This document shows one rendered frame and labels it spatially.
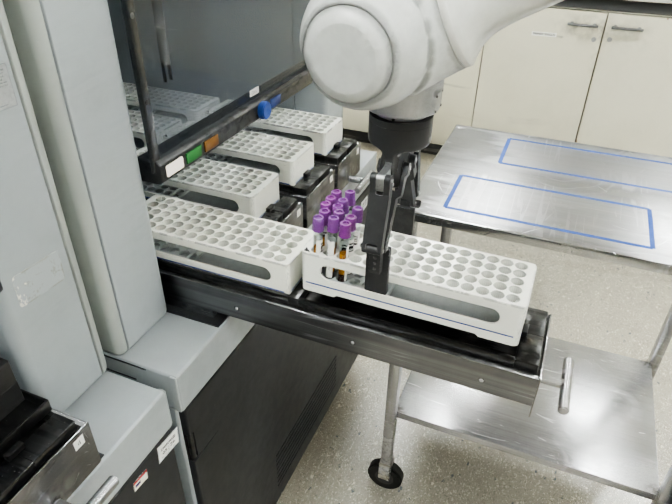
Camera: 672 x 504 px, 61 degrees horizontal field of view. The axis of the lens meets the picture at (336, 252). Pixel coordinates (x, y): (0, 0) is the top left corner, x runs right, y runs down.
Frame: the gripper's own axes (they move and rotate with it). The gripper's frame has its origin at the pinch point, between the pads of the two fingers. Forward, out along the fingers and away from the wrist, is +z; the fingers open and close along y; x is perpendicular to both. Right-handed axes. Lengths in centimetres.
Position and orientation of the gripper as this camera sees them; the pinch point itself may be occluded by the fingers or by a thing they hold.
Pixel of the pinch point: (390, 255)
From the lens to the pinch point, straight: 78.2
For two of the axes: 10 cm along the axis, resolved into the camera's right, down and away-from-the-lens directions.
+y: 3.8, -5.1, 7.7
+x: -9.2, -2.2, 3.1
